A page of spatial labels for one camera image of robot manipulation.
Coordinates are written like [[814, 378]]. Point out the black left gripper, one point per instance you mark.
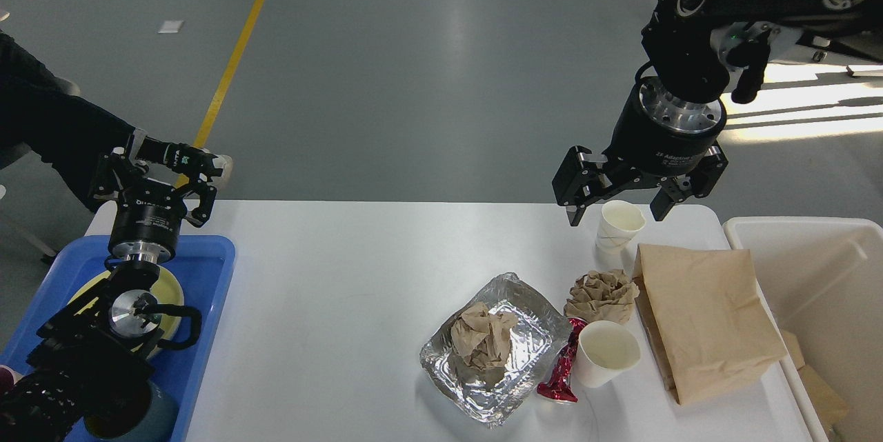
[[149, 215]]

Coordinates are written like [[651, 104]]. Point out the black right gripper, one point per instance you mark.
[[657, 135]]

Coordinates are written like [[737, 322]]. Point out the yellow plastic plate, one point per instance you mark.
[[169, 290]]

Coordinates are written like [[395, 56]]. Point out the brown paper bag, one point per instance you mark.
[[829, 406], [705, 318]]

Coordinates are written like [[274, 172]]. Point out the white paper cup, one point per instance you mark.
[[605, 349]]

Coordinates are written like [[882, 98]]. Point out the teal mug yellow inside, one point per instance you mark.
[[155, 418]]

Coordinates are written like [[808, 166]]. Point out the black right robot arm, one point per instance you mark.
[[702, 49]]

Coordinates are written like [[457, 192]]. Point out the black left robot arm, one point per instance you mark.
[[92, 359]]

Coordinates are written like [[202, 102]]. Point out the small white cup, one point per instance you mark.
[[619, 224]]

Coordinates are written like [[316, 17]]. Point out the blue plastic tray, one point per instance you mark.
[[203, 267]]

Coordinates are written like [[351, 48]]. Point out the crumpled brown paper ball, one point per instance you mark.
[[603, 296]]

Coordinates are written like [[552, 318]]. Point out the seated person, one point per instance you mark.
[[72, 134]]

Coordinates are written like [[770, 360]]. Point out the white plastic bin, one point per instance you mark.
[[822, 280]]

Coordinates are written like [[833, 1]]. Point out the red snack wrapper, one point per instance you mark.
[[558, 387]]

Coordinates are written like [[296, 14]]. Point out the crumpled brown paper in tray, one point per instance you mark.
[[482, 338]]

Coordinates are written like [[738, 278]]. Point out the pink cup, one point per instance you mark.
[[8, 378]]

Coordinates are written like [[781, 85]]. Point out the aluminium foil tray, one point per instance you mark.
[[490, 397]]

